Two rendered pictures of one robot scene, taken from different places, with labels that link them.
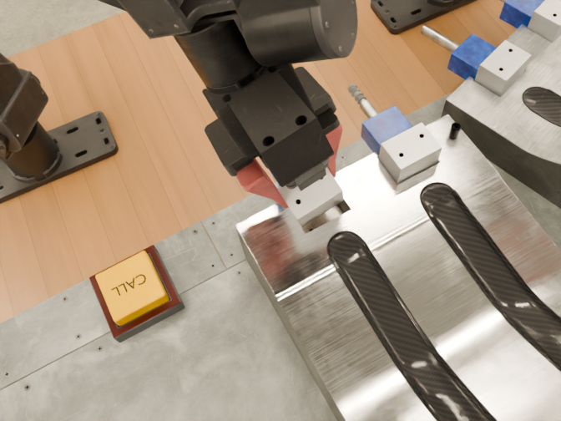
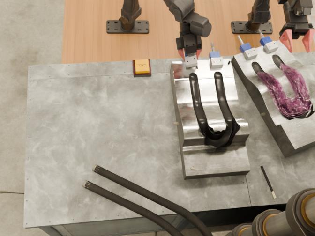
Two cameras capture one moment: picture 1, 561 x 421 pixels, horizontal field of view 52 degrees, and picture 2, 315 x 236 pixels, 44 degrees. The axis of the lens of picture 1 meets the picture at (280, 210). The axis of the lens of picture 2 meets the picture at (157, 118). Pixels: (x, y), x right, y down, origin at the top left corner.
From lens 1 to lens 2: 113 cm
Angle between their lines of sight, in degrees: 4
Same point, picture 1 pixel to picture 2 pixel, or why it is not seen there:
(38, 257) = (120, 50)
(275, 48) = (194, 31)
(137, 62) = (161, 11)
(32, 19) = not seen: outside the picture
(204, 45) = (183, 25)
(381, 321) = (193, 93)
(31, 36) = not seen: outside the picture
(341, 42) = (205, 34)
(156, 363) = (140, 85)
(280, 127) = (190, 44)
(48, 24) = not seen: outside the picture
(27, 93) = (138, 12)
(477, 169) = (229, 72)
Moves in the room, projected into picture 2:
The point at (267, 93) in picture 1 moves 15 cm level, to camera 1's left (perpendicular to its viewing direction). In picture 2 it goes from (190, 37) to (152, 27)
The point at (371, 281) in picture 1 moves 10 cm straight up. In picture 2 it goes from (195, 84) to (199, 73)
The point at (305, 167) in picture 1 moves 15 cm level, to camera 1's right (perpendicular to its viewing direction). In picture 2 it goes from (191, 52) to (229, 62)
